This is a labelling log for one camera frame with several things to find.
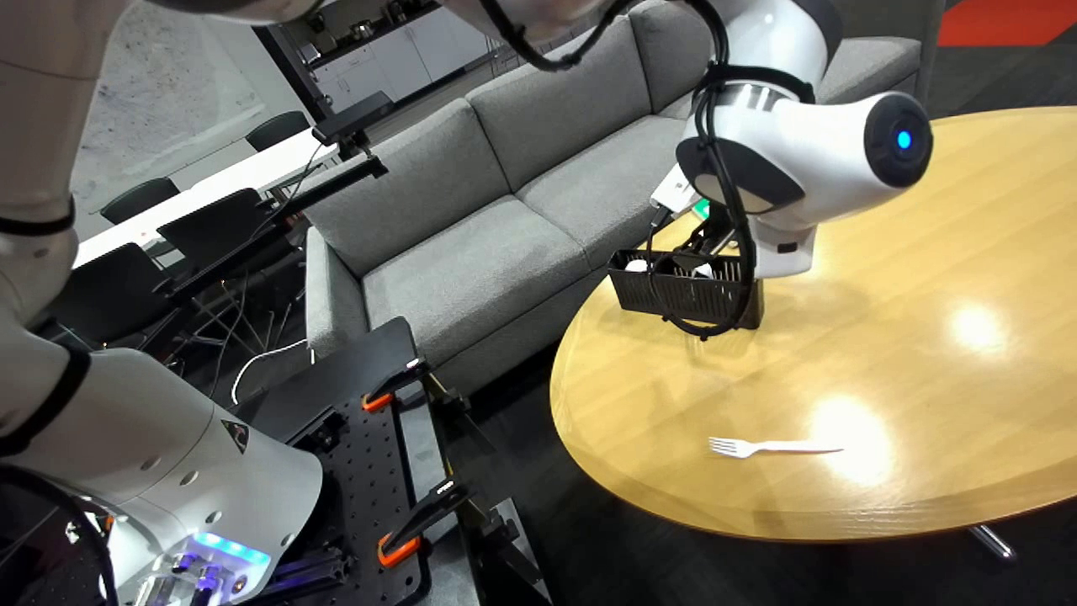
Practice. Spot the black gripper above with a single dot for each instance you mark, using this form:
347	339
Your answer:
704	240

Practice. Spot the white plastic fork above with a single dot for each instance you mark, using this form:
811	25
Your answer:
787	449

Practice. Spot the black cutlery holder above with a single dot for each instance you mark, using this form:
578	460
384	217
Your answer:
660	293

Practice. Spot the white plastic spoon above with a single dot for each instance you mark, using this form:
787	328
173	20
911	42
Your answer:
636	266
702	270

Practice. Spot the grey fabric sofa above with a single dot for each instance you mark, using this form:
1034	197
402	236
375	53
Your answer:
474	258

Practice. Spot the black clamp with orange grip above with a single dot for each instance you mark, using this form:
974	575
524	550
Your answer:
393	550
379	401

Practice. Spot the orange armchair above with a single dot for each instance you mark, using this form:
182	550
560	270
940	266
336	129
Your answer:
1011	20

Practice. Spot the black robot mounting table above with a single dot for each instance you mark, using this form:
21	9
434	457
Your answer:
373	474

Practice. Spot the chrome table base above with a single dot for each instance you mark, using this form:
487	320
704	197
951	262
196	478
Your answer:
995	545

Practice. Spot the black office chair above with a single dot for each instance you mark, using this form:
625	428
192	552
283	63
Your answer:
277	129
214	231
136	201
106	288

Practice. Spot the white office desk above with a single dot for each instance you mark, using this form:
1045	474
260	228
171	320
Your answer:
204	189

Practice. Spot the grey cabinet with black frame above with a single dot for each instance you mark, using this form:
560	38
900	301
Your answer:
380	63

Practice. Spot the black camera on stand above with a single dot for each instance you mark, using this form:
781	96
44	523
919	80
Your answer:
355	120

